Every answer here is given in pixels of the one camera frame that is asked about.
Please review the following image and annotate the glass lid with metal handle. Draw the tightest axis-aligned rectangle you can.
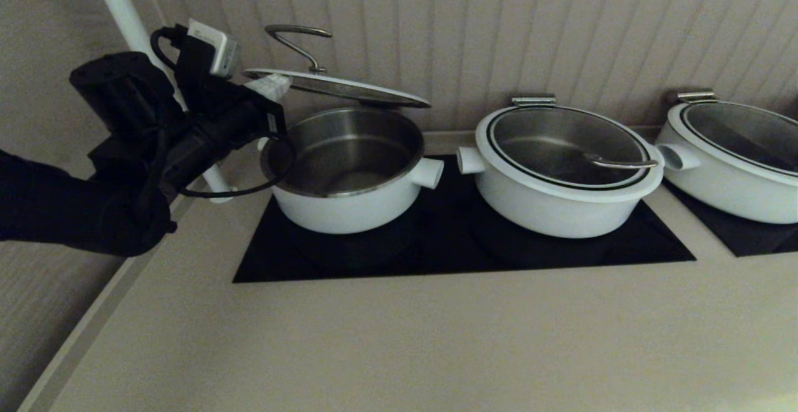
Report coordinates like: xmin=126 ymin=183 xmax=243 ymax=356
xmin=475 ymin=105 xmax=665 ymax=203
xmin=244 ymin=24 xmax=432 ymax=108
xmin=667 ymin=102 xmax=798 ymax=187

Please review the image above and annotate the white round pot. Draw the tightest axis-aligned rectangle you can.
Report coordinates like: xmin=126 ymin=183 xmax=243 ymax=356
xmin=457 ymin=146 xmax=655 ymax=239
xmin=259 ymin=108 xmax=445 ymax=234
xmin=656 ymin=122 xmax=798 ymax=224

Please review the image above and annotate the white metal pole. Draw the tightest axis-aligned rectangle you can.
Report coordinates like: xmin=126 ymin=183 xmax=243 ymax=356
xmin=87 ymin=0 xmax=239 ymax=204

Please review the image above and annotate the wide black glass cooktop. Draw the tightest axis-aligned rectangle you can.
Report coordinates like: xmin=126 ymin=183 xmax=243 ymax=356
xmin=233 ymin=155 xmax=696 ymax=284

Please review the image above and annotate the narrow black glass cooktop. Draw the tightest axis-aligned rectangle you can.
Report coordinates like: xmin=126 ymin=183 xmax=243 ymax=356
xmin=662 ymin=178 xmax=798 ymax=257

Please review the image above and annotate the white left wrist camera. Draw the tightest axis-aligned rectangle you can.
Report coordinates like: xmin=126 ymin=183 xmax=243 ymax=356
xmin=187 ymin=19 xmax=239 ymax=78

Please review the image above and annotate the black left camera cable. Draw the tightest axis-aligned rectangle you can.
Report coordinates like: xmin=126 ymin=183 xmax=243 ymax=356
xmin=150 ymin=26 xmax=294 ymax=198

